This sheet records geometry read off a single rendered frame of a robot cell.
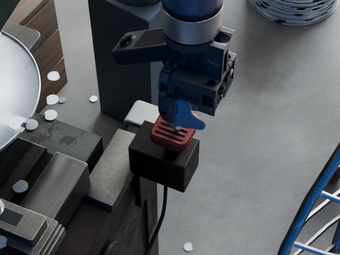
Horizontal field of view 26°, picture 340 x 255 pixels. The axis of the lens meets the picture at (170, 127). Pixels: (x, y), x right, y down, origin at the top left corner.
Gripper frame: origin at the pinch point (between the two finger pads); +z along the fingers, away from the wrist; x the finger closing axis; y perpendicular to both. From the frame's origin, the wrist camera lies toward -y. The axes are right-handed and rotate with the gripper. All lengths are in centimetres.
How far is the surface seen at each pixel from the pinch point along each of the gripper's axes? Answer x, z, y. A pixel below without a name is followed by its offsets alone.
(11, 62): -0.8, -1.0, -27.0
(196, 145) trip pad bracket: 1.7, 6.8, 3.0
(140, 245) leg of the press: 0.1, 43.6, -7.1
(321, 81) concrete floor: 86, 77, 9
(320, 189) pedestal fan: -45, -62, 25
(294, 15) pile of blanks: 105, 73, -6
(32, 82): -2.9, -1.0, -22.0
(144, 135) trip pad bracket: 0.2, 6.7, -5.1
